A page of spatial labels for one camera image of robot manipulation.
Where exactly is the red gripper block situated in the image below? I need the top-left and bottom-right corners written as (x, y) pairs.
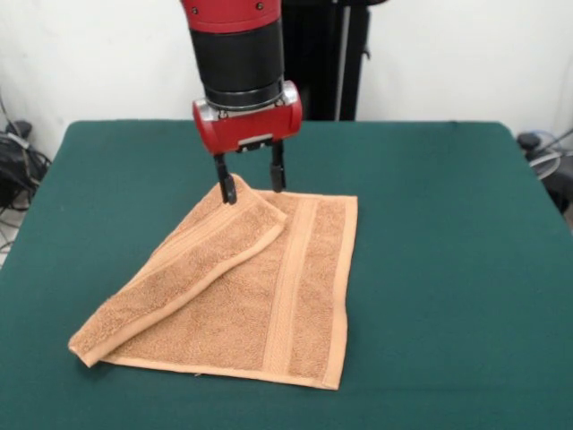
top-left (192, 80), bottom-right (304, 206)

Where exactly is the tan terry towel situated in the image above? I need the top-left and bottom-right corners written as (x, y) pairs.
top-left (67, 173), bottom-right (359, 390)

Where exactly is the dark green table cloth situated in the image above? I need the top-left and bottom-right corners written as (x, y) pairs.
top-left (0, 119), bottom-right (573, 430)

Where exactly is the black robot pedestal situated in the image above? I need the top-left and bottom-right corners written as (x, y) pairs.
top-left (279, 0), bottom-right (389, 123)

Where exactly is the black cable tangle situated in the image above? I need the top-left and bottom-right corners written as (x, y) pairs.
top-left (0, 120), bottom-right (53, 216)

